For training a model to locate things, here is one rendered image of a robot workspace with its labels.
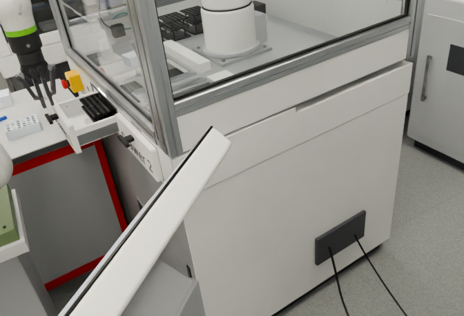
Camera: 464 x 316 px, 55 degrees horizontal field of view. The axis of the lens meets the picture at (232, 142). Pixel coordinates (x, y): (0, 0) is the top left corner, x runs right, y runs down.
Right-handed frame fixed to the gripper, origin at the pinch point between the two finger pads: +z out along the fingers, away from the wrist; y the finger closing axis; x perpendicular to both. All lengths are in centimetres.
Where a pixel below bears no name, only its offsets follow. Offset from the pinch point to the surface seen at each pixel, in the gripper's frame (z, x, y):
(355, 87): 2, 58, -85
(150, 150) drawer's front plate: 1, 48, -16
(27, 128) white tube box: 14.9, -20.6, 7.8
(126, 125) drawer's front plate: 0.6, 30.7, -16.2
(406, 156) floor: 93, 17, -177
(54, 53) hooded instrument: 8, -77, -19
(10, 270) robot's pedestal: 28, 36, 29
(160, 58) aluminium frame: -28, 58, -21
